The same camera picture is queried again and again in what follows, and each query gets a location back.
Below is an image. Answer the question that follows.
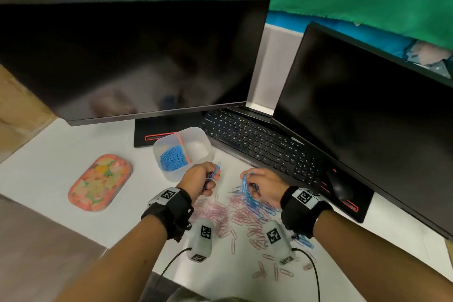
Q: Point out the person's left hand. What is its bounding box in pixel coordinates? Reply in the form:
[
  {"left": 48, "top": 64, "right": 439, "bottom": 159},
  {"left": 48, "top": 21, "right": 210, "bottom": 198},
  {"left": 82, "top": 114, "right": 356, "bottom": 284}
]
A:
[{"left": 176, "top": 162, "right": 222, "bottom": 203}]

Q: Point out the person's right hand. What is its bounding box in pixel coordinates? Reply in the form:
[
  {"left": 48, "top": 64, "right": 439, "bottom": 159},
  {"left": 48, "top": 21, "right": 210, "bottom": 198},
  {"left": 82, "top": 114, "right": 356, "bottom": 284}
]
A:
[{"left": 240, "top": 168, "right": 291, "bottom": 210}]

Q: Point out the heap of sorted blue paperclips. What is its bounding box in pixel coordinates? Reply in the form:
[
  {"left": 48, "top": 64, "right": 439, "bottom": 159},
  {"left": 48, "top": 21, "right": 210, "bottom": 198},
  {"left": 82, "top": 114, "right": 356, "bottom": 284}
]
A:
[{"left": 159, "top": 145, "right": 186, "bottom": 172}]

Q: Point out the translucent plastic divided container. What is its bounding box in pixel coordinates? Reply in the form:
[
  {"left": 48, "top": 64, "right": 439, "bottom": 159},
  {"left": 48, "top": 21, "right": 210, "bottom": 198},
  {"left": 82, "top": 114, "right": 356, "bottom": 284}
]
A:
[{"left": 152, "top": 126, "right": 213, "bottom": 183}]

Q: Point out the pile of blue pink paperclips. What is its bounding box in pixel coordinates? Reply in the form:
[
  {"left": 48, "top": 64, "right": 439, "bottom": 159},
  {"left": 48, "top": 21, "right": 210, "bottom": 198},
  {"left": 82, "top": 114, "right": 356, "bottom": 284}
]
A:
[{"left": 191, "top": 185, "right": 316, "bottom": 281}]

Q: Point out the person's right forearm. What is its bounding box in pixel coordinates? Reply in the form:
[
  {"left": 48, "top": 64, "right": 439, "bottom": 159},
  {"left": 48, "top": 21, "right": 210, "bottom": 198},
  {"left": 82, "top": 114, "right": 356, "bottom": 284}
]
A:
[{"left": 313, "top": 210, "right": 453, "bottom": 302}]

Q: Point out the person's left forearm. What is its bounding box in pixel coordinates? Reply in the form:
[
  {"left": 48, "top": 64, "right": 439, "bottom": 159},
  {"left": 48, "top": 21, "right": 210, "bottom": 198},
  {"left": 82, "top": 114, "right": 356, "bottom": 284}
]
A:
[{"left": 55, "top": 215, "right": 168, "bottom": 302}]

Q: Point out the left wristband with marker tags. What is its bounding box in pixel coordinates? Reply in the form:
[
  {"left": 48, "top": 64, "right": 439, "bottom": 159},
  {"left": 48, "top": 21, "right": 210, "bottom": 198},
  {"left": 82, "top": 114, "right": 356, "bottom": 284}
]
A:
[{"left": 141, "top": 187, "right": 194, "bottom": 242}]

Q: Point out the wristband with marker tags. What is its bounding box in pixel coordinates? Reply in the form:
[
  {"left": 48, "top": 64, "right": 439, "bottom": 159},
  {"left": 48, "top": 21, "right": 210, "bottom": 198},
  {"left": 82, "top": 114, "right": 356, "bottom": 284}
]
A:
[
  {"left": 141, "top": 187, "right": 194, "bottom": 242},
  {"left": 280, "top": 186, "right": 334, "bottom": 239}
]

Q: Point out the black keyboard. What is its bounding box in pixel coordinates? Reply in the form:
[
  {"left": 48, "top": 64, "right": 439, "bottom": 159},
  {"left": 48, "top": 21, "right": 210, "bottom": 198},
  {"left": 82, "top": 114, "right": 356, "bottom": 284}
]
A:
[{"left": 199, "top": 109, "right": 326, "bottom": 193}]

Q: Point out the right wristband with marker tags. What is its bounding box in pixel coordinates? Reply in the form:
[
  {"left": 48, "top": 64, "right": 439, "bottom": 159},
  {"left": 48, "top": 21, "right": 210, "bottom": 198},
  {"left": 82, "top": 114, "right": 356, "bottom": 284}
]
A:
[{"left": 280, "top": 186, "right": 334, "bottom": 239}]

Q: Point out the black red-trimmed desk mat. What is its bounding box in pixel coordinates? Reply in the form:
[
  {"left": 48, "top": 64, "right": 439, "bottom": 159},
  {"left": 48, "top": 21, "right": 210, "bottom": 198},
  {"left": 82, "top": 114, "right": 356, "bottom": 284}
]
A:
[{"left": 134, "top": 112, "right": 206, "bottom": 149}]

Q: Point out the black computer mouse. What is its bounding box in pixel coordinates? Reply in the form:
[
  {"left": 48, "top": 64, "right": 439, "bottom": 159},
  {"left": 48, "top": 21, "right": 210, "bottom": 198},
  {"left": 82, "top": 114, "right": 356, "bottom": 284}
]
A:
[{"left": 325, "top": 170, "right": 354, "bottom": 201}]

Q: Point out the floral orange tin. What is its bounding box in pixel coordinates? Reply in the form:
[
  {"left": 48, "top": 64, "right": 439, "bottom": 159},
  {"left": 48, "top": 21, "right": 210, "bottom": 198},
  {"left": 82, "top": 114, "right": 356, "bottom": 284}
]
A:
[{"left": 67, "top": 154, "right": 134, "bottom": 212}]

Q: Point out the black computer monitor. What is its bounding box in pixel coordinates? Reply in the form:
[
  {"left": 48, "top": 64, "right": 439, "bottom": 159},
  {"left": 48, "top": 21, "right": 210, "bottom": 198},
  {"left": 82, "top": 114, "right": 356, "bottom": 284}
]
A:
[
  {"left": 0, "top": 0, "right": 270, "bottom": 126},
  {"left": 271, "top": 22, "right": 453, "bottom": 241}
]

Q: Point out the blue partition panel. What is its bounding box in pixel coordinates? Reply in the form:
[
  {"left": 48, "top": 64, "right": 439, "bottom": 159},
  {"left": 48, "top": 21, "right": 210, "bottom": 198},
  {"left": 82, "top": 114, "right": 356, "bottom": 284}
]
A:
[{"left": 265, "top": 10, "right": 415, "bottom": 58}]

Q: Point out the brown cardboard sheet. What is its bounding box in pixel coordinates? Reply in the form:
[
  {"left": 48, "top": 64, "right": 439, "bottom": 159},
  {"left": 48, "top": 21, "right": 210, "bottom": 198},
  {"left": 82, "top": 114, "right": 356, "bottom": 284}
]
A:
[{"left": 0, "top": 64, "right": 57, "bottom": 163}]

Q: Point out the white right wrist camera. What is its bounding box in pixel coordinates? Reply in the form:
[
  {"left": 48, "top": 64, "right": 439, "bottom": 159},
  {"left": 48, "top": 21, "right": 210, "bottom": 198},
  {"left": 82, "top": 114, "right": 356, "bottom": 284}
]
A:
[{"left": 262, "top": 220, "right": 295, "bottom": 265}]

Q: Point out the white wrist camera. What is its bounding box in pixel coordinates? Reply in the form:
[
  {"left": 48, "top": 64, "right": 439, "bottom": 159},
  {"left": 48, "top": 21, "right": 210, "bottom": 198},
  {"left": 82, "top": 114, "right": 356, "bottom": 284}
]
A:
[
  {"left": 186, "top": 218, "right": 216, "bottom": 263},
  {"left": 262, "top": 220, "right": 295, "bottom": 265}
]

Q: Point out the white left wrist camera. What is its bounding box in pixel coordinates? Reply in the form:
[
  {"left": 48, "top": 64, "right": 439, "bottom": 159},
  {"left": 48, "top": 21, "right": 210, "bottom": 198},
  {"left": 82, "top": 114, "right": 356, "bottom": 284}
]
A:
[{"left": 186, "top": 218, "right": 216, "bottom": 263}]

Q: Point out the black left camera cable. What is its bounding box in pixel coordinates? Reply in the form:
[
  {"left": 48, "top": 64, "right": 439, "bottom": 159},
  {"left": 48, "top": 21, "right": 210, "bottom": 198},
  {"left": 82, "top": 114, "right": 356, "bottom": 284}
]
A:
[{"left": 154, "top": 248, "right": 193, "bottom": 288}]

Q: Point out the black camera cable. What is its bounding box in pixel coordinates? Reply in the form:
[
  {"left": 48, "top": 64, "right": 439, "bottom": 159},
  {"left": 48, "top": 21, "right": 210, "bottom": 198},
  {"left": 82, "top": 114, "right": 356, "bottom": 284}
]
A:
[
  {"left": 154, "top": 248, "right": 193, "bottom": 288},
  {"left": 292, "top": 248, "right": 321, "bottom": 302}
]

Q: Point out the black right camera cable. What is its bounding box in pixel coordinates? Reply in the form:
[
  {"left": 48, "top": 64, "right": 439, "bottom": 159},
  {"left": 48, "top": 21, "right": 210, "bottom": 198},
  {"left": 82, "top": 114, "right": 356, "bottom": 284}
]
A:
[{"left": 292, "top": 248, "right": 321, "bottom": 302}]

